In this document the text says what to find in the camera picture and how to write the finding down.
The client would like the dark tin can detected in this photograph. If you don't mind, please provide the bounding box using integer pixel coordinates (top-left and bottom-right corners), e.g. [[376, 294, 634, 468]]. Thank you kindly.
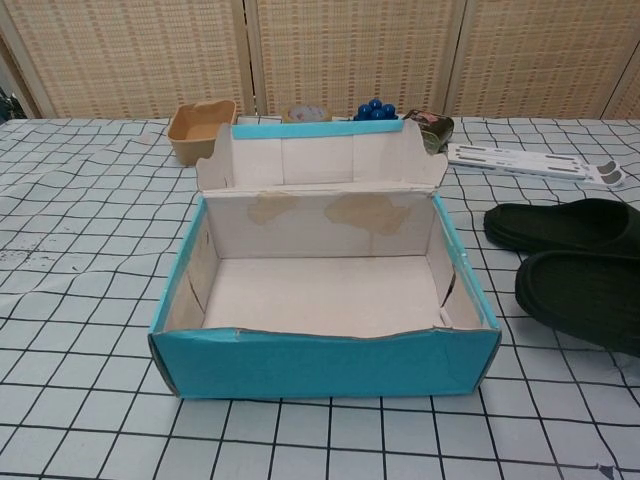
[[402, 108, 455, 155]]

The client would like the blue cardboard shoe box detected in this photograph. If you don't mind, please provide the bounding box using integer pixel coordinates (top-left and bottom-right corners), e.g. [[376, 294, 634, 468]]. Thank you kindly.
[[146, 118, 501, 401]]

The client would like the white folding stand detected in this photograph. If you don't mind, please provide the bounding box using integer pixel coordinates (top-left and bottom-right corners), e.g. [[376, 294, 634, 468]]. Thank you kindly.
[[446, 142, 626, 190]]

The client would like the brown paper tray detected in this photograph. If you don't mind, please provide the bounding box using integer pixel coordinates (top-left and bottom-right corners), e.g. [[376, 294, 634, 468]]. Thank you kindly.
[[167, 98, 238, 167]]

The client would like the white black checkered tablecloth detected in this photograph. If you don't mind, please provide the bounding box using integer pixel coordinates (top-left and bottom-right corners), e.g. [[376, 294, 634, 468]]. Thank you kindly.
[[0, 116, 640, 480]]

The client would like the blue ball cluster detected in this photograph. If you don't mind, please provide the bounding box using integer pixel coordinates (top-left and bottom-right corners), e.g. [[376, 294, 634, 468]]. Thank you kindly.
[[352, 99, 400, 122]]

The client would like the black rubber slipper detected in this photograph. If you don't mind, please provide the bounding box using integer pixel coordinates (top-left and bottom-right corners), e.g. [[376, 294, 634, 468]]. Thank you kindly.
[[483, 197, 640, 260], [514, 249, 640, 359]]

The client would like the bamboo folding screen panel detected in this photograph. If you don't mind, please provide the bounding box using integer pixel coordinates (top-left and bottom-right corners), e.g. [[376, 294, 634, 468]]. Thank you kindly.
[[0, 0, 254, 121], [247, 0, 469, 121], [444, 0, 640, 121]]

